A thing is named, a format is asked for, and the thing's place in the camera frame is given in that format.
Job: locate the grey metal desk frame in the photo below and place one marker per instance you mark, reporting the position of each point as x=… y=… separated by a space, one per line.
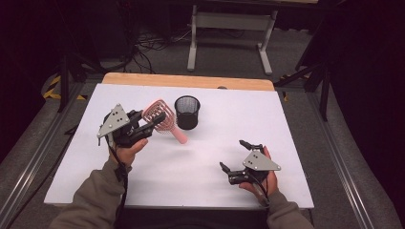
x=232 y=20

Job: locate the black mesh pen holder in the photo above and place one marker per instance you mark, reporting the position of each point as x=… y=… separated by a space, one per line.
x=187 y=117

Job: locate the black metal stand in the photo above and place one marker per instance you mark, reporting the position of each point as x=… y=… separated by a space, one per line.
x=64 y=82
x=324 y=92

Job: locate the person's left hand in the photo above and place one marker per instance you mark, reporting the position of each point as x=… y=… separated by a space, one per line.
x=127 y=156

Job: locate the wooden table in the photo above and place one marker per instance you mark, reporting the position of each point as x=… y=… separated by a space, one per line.
x=178 y=81

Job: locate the pink hairbrush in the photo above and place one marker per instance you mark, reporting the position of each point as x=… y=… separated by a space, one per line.
x=168 y=122

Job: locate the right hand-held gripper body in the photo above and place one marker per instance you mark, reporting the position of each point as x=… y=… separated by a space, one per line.
x=259 y=162

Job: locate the white table board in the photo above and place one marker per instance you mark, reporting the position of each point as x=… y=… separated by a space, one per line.
x=191 y=171

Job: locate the yellow black hazard tape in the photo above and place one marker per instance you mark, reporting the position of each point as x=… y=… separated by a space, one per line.
x=52 y=89

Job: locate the metal floor rail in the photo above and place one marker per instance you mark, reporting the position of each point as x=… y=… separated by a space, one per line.
x=340 y=159
x=35 y=159

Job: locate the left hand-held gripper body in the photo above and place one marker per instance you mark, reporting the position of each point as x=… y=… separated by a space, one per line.
x=114 y=122

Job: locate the person's right hand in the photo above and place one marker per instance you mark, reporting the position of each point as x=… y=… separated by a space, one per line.
x=272 y=184

